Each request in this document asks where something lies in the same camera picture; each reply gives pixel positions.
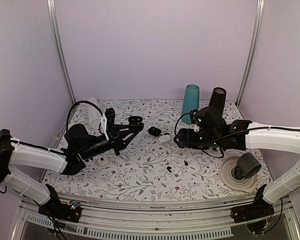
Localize teal vase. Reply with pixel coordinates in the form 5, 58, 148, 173
181, 84, 200, 124

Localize front aluminium rail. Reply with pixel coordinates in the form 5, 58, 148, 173
11, 194, 300, 240

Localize white case with black earbud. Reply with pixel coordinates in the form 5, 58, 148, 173
96, 157, 110, 167

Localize beige ribbed plate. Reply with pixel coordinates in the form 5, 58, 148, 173
219, 156, 257, 193

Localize black vase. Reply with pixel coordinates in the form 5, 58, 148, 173
208, 87, 227, 115

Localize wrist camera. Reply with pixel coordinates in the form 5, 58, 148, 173
100, 107, 115, 141
193, 107, 215, 133

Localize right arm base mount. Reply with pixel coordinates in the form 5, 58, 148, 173
230, 184, 274, 223

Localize left camera cable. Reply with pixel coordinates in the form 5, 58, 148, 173
65, 100, 108, 133

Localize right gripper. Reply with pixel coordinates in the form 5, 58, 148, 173
174, 130, 220, 152

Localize black round earbud case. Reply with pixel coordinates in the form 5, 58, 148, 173
128, 116, 143, 126

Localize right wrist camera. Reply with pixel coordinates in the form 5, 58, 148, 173
193, 107, 215, 133

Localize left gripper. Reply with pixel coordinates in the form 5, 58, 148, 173
80, 124, 139, 161

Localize left aluminium frame post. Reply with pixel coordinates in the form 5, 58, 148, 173
46, 0, 76, 104

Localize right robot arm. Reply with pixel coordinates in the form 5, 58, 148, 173
173, 106, 300, 218

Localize aluminium frame post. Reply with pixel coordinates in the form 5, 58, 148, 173
235, 0, 265, 109
46, 0, 76, 104

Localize white ribbed vase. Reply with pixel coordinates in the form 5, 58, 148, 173
88, 104, 104, 130

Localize white oval earbud case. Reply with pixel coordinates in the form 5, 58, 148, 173
158, 134, 172, 144

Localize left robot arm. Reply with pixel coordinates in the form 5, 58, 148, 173
0, 122, 144, 217

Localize right aluminium frame post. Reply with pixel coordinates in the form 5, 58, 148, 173
235, 0, 265, 109

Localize dark grey mug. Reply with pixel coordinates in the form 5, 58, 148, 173
233, 152, 262, 180

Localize floral table mat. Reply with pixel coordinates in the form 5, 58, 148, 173
42, 98, 276, 202

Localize open black earbud case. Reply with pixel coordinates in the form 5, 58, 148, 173
148, 126, 162, 137

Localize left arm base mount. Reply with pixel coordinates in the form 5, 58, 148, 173
38, 184, 82, 223

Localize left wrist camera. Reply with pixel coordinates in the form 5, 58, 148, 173
100, 107, 115, 141

